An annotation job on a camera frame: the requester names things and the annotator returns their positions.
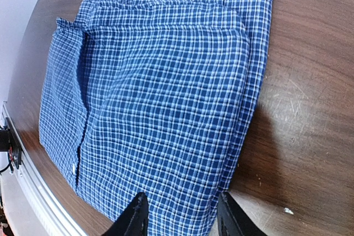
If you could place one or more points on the blue plaid long sleeve shirt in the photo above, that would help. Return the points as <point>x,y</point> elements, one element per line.
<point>154,96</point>

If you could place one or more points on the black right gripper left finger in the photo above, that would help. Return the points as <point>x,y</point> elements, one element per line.
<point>133,220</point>

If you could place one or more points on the front aluminium rail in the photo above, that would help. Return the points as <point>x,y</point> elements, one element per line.
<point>49,212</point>

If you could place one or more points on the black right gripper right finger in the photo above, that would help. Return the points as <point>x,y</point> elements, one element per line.
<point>232,219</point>

